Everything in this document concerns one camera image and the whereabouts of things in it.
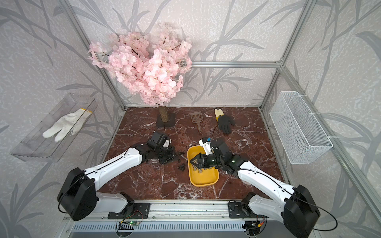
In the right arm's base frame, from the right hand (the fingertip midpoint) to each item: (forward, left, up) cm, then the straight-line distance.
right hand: (193, 160), depth 76 cm
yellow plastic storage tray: (-4, -3, -15) cm, 15 cm away
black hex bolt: (+2, +8, -13) cm, 15 cm away
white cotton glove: (+10, +57, +19) cm, 61 cm away
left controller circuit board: (-25, +29, -14) cm, 41 cm away
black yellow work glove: (+37, -22, -15) cm, 46 cm away
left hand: (+3, +7, -4) cm, 9 cm away
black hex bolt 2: (+12, +9, -14) cm, 21 cm away
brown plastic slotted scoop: (+42, -1, -15) cm, 45 cm away
